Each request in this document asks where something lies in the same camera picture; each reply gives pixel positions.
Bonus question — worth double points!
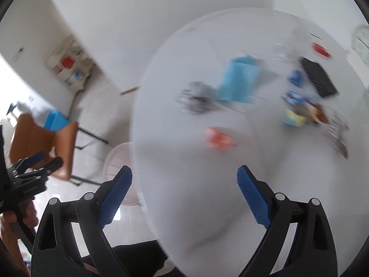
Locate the blue plastic bag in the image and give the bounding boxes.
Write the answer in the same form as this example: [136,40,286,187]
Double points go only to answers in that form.
[216,55,264,104]

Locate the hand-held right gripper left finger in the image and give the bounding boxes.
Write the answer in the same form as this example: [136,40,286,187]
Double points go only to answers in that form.
[30,165,133,277]

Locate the small blue wrapper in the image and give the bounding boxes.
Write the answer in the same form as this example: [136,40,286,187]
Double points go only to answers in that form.
[288,69,304,87]

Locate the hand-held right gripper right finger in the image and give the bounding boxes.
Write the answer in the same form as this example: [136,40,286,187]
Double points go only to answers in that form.
[236,165,338,277]

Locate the white storage shelf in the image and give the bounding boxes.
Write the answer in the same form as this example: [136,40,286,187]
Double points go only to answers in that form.
[45,33,97,93]

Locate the clear plastic bottle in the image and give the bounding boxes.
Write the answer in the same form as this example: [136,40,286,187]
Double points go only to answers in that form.
[272,26,306,64]

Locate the blue and white wrapper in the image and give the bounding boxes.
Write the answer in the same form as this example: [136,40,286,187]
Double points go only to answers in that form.
[282,89,310,106]

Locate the crumpled foil ball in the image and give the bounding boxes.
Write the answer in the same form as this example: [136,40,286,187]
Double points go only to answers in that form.
[176,81,217,115]

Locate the brown wrapper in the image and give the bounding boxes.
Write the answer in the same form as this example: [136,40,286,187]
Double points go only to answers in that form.
[306,102,330,124]

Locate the red and white box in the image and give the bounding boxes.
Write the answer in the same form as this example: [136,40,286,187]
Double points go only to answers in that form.
[312,42,332,58]

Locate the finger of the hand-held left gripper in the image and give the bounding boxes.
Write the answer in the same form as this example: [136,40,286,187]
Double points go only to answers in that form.
[13,151,46,171]
[21,157,64,180]

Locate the blue plastic bin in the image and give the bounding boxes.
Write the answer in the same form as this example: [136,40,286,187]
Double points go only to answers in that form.
[43,110,70,132]

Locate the printed grey packet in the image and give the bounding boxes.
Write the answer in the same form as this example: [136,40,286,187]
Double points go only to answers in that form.
[327,111,351,160]

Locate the person's left hand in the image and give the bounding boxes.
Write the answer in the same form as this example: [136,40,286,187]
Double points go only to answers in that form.
[0,196,39,228]

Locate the yellow wrapper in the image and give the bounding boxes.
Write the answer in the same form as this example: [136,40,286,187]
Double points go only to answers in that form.
[283,108,307,128]

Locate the wooden stick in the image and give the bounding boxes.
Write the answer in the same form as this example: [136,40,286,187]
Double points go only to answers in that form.
[119,85,142,96]

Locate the person's left forearm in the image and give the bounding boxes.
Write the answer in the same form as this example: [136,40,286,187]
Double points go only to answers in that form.
[0,222,31,277]

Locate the pink plastic basket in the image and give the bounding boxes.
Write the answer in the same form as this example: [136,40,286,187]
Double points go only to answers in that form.
[102,142,143,208]

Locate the brown chair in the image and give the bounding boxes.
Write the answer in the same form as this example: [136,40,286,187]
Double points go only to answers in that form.
[8,113,80,182]

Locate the red snack packet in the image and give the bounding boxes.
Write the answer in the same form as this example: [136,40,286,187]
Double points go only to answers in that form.
[206,126,237,150]

